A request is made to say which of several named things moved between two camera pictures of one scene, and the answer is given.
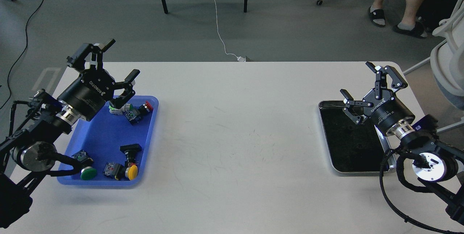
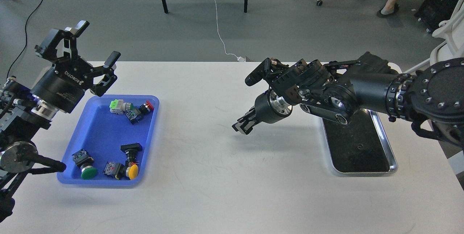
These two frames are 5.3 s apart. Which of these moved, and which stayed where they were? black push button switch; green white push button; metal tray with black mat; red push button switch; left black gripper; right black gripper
Moved: left black gripper; right black gripper
Stayed: green white push button; red push button switch; metal tray with black mat; black push button switch
